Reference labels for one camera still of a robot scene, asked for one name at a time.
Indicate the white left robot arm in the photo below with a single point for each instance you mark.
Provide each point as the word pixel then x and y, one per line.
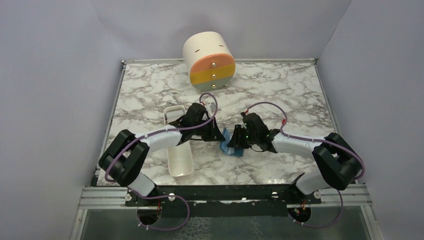
pixel 123 159

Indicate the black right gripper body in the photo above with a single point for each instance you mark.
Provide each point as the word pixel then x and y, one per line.
pixel 253 138

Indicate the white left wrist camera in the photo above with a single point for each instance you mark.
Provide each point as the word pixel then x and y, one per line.
pixel 211 108

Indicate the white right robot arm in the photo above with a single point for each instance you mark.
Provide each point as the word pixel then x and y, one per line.
pixel 337 163

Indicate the long white card tray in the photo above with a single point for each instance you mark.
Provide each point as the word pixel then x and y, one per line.
pixel 180 159

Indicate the round three-drawer mini cabinet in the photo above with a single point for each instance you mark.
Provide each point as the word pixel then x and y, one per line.
pixel 209 61

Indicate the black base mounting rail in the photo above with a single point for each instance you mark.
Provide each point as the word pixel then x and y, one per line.
pixel 175 201

